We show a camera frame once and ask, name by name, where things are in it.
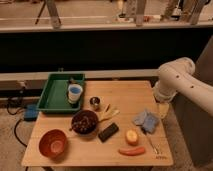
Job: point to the orange carrot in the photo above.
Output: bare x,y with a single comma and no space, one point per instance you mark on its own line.
132,152

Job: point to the green plastic tray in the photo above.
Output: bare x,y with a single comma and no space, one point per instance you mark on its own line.
54,97

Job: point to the white and blue cup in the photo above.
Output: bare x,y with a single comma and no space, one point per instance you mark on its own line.
74,93

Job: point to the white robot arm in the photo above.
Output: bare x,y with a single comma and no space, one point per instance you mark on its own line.
177,77

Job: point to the dark grapes bunch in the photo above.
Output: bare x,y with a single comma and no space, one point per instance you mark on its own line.
83,124

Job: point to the blue power box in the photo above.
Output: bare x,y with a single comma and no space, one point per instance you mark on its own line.
31,112

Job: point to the small metal cup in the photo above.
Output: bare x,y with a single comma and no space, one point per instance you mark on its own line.
95,103

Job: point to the metal fork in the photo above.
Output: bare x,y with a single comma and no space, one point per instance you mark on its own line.
151,144

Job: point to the red bowl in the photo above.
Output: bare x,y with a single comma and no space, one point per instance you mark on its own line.
53,143

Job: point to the dark purple bowl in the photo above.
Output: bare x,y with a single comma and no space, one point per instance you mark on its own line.
82,113

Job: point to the blue cloth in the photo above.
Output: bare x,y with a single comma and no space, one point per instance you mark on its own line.
146,120

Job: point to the black rectangular block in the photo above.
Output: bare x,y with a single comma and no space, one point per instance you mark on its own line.
108,132

